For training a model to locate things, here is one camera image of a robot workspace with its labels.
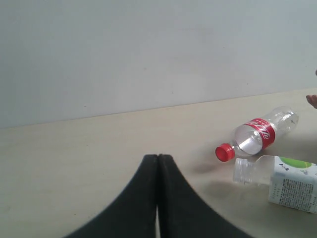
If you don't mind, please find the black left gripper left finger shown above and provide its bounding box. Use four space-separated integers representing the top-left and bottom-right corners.
68 154 158 238

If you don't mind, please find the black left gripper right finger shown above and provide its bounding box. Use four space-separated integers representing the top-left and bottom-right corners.
158 154 250 238

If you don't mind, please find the clear cola bottle red label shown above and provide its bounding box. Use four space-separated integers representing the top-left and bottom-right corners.
215 106 299 162

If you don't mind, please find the clear bottle white butterfly label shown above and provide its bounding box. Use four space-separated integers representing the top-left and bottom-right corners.
233 155 317 213

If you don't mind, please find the person's open hand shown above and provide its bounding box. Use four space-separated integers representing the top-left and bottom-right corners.
306 95 317 109

